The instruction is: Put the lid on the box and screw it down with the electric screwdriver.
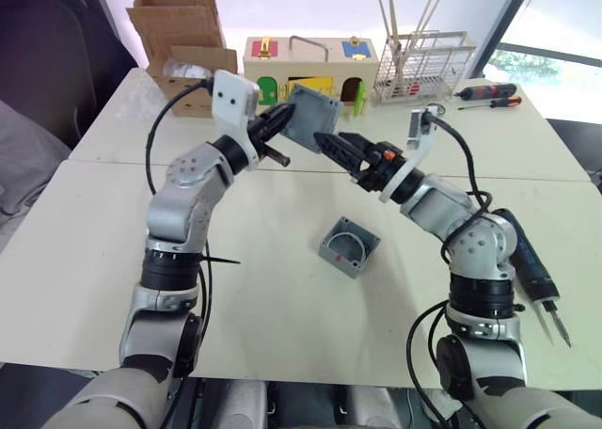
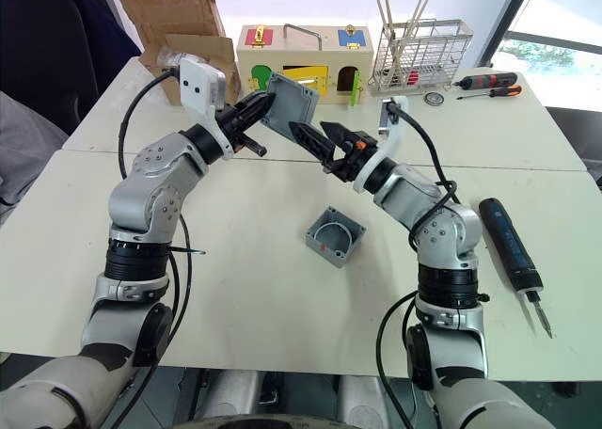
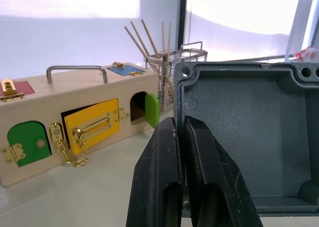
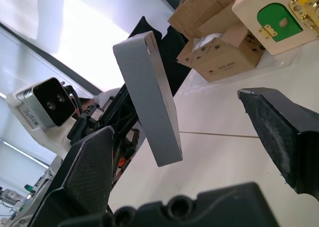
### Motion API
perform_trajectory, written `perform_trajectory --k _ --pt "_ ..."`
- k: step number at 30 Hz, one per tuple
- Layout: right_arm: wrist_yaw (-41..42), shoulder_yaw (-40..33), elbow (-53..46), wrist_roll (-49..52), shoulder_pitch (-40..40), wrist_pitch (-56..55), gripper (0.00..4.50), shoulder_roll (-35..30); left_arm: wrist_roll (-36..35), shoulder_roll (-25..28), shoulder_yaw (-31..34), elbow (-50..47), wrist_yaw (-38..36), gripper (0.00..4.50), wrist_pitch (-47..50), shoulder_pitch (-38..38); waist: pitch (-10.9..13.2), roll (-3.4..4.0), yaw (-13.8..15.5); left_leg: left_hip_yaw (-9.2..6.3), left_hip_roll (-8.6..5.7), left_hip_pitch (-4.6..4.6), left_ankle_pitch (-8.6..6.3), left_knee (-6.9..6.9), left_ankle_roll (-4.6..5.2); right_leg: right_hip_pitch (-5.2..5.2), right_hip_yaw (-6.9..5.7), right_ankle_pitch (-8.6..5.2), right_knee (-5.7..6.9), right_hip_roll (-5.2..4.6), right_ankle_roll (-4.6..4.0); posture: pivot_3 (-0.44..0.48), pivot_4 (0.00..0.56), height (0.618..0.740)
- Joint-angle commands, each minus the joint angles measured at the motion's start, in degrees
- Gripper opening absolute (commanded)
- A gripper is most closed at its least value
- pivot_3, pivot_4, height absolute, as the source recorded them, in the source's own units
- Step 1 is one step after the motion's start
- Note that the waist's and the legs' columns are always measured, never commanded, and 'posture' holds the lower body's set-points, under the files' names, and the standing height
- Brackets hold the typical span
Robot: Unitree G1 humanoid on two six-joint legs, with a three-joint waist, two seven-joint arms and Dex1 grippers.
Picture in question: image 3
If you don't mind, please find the yellow hinged door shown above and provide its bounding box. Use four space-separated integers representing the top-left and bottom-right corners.
64 98 122 154

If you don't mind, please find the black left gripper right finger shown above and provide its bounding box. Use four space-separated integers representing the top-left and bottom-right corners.
183 116 264 227

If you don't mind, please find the black vertical window post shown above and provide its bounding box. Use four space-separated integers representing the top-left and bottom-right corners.
179 0 188 49

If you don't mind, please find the wooden lock puzzle box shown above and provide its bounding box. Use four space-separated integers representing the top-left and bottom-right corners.
0 62 160 187

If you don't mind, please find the dark grey metal box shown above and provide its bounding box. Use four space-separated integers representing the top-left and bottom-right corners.
173 60 319 218

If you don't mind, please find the brass door chain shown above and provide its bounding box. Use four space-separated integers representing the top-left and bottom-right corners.
48 121 89 168

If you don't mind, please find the red panel with brass latch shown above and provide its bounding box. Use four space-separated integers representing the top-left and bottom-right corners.
0 78 35 103

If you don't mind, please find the aluminium profile frame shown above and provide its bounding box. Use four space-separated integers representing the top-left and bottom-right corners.
285 0 319 61

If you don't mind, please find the blue panel with brass latch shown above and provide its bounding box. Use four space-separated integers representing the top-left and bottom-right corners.
106 61 147 77

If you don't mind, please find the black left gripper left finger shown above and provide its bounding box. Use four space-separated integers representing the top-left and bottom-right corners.
126 116 186 227

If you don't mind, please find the wooden chopstick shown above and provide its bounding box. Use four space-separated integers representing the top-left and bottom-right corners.
124 25 160 72
130 21 161 63
141 18 161 60
166 22 172 63

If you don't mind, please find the wire mesh chopstick holder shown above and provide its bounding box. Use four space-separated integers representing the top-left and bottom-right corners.
144 54 175 113

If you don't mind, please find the green door with brass hinge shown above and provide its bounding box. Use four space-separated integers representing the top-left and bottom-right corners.
6 121 50 168

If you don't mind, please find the light green arched door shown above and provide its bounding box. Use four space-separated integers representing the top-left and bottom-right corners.
145 93 160 129

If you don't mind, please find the silver wire basket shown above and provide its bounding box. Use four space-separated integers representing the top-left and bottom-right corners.
171 41 208 64

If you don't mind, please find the red and white object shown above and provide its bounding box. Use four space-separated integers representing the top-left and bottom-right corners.
296 46 319 61

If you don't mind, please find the silver metal carry handle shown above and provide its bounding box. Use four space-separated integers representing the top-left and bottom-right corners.
46 65 109 85

